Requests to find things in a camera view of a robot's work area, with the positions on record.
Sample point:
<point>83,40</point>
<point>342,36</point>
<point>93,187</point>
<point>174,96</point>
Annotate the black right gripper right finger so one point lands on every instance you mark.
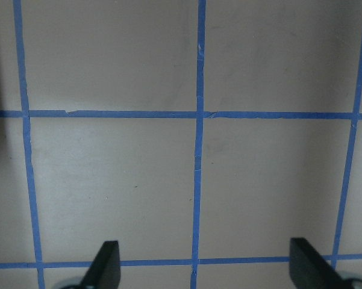
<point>308,269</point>

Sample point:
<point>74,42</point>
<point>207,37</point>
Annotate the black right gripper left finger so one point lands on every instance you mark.
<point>104,272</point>

